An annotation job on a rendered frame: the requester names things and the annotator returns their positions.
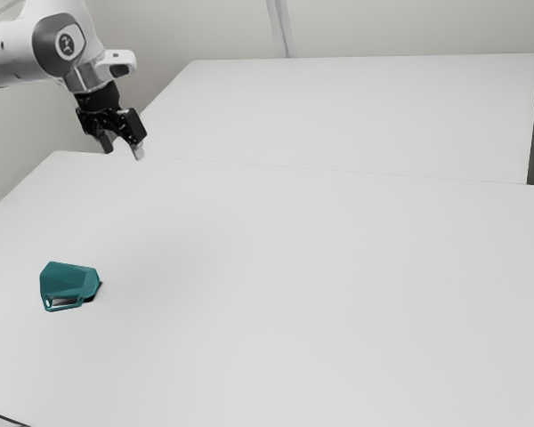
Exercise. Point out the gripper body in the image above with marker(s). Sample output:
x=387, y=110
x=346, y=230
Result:
x=107, y=115

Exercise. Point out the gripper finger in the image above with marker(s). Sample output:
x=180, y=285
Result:
x=138, y=151
x=107, y=143

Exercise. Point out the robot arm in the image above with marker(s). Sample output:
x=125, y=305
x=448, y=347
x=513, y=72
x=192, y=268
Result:
x=13, y=49

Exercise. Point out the teal faceted mug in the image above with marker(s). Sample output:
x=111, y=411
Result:
x=67, y=281

